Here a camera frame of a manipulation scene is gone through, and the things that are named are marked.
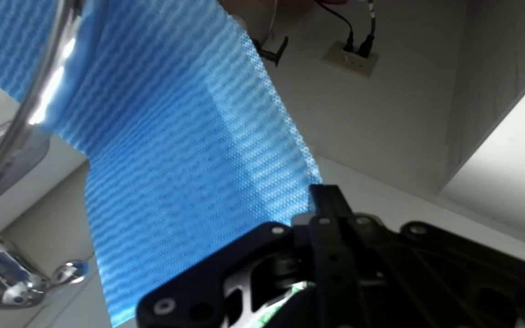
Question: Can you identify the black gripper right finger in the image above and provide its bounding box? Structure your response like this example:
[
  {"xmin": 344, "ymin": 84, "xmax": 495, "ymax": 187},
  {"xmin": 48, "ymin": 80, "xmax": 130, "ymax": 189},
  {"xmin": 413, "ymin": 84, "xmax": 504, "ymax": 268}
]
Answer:
[{"xmin": 333, "ymin": 184, "xmax": 525, "ymax": 328}]

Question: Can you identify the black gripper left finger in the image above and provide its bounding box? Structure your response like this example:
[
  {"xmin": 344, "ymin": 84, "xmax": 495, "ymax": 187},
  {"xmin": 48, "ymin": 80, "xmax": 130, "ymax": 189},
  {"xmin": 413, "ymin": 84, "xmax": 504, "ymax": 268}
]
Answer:
[{"xmin": 136, "ymin": 184, "xmax": 342, "ymax": 328}]

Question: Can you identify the blue towel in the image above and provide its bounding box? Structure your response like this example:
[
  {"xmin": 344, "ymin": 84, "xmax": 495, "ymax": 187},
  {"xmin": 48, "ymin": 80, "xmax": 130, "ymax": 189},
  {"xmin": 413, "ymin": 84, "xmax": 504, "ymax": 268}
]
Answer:
[{"xmin": 0, "ymin": 0, "xmax": 324, "ymax": 328}]

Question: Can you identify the chrome tap faucet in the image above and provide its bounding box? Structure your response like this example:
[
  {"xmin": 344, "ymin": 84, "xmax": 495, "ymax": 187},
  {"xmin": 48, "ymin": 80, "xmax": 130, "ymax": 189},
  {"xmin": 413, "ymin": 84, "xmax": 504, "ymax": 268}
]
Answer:
[{"xmin": 0, "ymin": 0, "xmax": 92, "ymax": 309}]

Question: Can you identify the white wall cabinet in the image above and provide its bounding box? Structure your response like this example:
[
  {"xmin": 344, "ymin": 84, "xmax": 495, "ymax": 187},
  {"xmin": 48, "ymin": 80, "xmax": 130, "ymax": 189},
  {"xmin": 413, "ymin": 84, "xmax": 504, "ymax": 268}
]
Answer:
[{"xmin": 437, "ymin": 0, "xmax": 525, "ymax": 257}]

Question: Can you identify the white wall outlet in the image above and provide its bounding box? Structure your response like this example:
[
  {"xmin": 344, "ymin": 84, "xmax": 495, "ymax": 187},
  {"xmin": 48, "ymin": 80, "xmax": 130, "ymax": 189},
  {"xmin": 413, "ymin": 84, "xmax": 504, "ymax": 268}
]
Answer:
[{"xmin": 320, "ymin": 38, "xmax": 380, "ymax": 78}]

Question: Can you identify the black plugged cord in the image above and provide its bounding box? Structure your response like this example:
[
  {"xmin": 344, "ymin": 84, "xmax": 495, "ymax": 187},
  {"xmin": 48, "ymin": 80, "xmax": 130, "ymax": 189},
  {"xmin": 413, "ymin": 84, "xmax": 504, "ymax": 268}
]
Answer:
[
  {"xmin": 358, "ymin": 0, "xmax": 378, "ymax": 60},
  {"xmin": 315, "ymin": 0, "xmax": 358, "ymax": 54}
]

